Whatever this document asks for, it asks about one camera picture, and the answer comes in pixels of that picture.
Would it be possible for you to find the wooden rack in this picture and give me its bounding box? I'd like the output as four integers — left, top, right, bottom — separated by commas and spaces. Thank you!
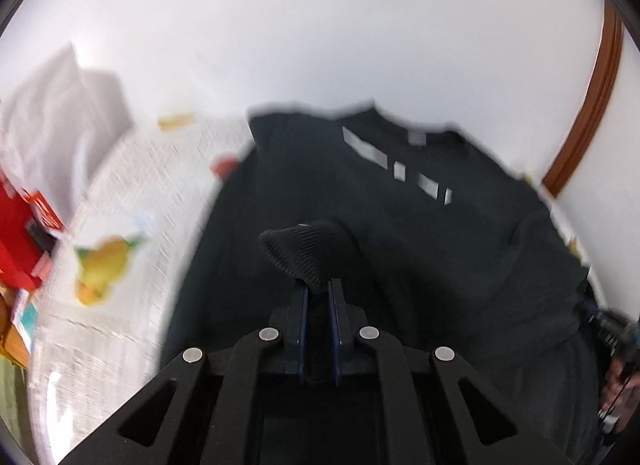
0, 292, 32, 371

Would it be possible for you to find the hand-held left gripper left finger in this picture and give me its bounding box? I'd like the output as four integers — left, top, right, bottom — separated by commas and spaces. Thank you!
60, 286, 310, 465

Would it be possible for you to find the white cloth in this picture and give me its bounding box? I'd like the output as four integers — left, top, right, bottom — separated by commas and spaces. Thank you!
0, 42, 137, 227

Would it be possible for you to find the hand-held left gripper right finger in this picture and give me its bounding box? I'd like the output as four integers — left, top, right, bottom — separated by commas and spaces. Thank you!
327, 278, 572, 465

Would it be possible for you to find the black t-shirt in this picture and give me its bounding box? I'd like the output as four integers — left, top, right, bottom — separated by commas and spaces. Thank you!
160, 100, 608, 465

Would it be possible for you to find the fruit print tablecloth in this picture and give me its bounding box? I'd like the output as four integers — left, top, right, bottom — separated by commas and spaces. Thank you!
27, 115, 257, 465

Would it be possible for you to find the red box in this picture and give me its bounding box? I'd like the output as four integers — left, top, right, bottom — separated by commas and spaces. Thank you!
0, 170, 68, 292

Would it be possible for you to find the brown wooden door frame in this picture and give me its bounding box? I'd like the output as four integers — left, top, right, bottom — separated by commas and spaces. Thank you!
542, 0, 626, 199

